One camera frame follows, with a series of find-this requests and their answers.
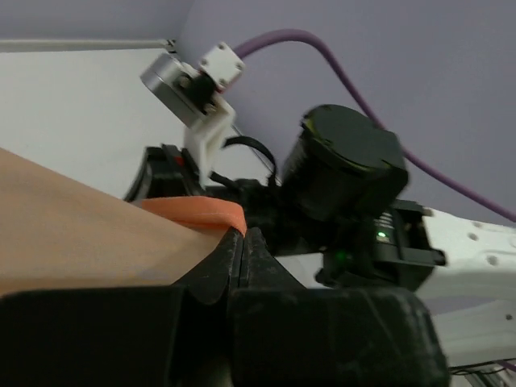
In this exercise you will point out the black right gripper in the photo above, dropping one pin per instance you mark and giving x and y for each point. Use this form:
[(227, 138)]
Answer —
[(167, 171)]

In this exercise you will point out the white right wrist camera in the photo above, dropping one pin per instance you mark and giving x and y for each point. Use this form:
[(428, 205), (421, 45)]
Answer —
[(195, 96)]

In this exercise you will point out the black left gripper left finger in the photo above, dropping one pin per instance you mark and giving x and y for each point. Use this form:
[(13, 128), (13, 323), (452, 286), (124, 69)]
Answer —
[(210, 280)]

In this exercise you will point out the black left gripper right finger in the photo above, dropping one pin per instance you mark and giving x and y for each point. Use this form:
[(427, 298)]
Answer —
[(259, 269)]

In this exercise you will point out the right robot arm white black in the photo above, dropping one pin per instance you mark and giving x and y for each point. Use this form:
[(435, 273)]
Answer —
[(338, 196)]

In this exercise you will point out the multicolour patchwork pillowcase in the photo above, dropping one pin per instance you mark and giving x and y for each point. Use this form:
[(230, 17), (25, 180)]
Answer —
[(57, 233)]

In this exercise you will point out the aluminium table edge rail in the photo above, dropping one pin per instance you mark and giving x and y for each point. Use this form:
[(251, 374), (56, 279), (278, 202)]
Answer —
[(83, 45)]

